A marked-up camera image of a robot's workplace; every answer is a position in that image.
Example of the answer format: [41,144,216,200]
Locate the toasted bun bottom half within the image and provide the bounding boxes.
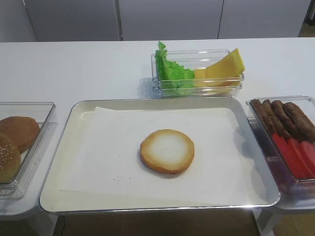
[140,129,195,175]

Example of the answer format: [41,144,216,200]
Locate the small yellow cheese slice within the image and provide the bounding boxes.
[193,68,207,88]

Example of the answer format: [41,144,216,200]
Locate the clear lettuce and cheese container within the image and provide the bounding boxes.
[151,43,245,98]

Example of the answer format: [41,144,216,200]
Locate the silver metal tray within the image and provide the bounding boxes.
[39,97,280,214]

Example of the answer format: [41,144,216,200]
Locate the green lettuce leaves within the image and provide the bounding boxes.
[155,41,195,97]

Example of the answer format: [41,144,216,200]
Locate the white parchment paper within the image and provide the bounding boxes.
[63,108,268,206]

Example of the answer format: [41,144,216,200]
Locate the brown meat patty leftmost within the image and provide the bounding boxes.
[251,99,277,135]

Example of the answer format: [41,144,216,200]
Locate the brown meat patty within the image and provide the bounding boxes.
[251,99,277,135]
[271,100,307,142]
[262,99,292,141]
[283,102,315,143]

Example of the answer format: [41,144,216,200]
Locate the red tomato slice leftmost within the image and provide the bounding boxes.
[271,134,305,179]

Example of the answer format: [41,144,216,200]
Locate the red tomato slice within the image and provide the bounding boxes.
[288,138,315,179]
[300,141,315,173]
[286,141,307,179]
[271,134,305,179]

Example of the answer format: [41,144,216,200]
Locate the clear patty and tomato container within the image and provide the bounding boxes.
[246,95,315,195]

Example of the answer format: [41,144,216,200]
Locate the clear bun container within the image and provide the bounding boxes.
[0,102,57,202]

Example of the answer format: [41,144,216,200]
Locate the plain brown bun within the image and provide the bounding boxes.
[0,116,40,153]

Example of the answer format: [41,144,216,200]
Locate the brown meat patty front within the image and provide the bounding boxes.
[283,102,315,143]

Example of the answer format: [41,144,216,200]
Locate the sesame seed bun top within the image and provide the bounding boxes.
[0,134,21,183]

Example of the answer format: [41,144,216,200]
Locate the red tomato slice front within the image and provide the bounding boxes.
[300,141,315,173]

